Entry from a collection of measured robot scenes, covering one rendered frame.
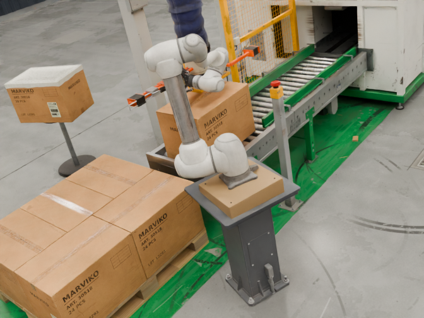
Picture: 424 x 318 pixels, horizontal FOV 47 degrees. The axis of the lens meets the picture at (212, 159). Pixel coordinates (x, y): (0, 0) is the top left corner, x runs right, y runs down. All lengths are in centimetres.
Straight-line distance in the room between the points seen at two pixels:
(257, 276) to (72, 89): 251
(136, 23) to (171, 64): 182
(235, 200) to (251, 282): 69
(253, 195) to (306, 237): 105
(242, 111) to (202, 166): 109
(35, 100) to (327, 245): 287
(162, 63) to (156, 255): 134
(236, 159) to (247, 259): 65
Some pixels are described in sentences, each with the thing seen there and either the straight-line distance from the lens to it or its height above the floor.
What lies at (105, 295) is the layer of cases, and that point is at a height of 28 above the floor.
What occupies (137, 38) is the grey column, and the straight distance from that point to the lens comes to 440.
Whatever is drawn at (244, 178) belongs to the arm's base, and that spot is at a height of 85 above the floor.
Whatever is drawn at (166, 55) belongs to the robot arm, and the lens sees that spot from 256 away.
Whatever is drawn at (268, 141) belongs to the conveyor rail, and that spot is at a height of 53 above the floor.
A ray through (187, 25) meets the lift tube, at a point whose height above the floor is 151.
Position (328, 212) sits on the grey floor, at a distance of 381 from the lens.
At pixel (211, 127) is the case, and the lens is 341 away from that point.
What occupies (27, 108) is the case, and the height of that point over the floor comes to 77.
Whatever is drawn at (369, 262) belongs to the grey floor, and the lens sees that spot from 341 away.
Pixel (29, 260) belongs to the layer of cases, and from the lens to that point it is 322.
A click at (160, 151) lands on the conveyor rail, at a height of 58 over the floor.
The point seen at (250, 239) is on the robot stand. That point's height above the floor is 46.
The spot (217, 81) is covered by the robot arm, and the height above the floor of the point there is 123.
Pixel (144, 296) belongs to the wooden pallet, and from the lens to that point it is 337.
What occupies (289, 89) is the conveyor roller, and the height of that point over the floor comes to 54.
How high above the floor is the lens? 234
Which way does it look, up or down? 30 degrees down
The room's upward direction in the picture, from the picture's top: 12 degrees counter-clockwise
